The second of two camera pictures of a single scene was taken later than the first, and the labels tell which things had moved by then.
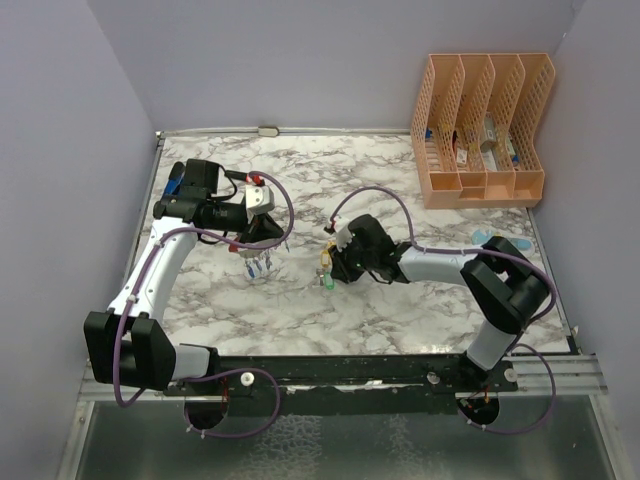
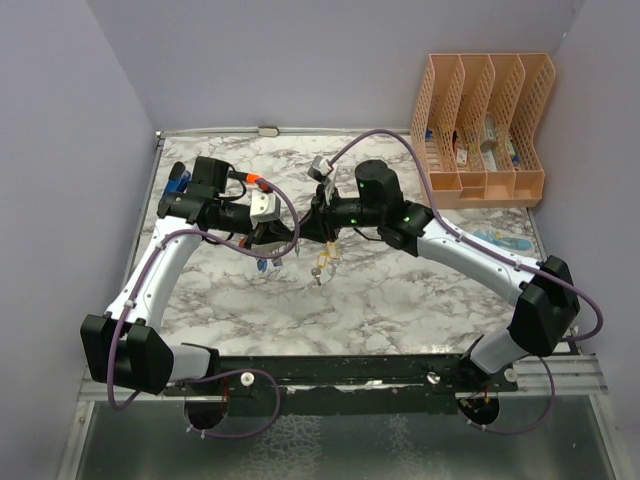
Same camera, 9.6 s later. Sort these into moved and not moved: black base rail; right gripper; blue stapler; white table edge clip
Moved: right gripper
Not moved: black base rail; white table edge clip; blue stapler
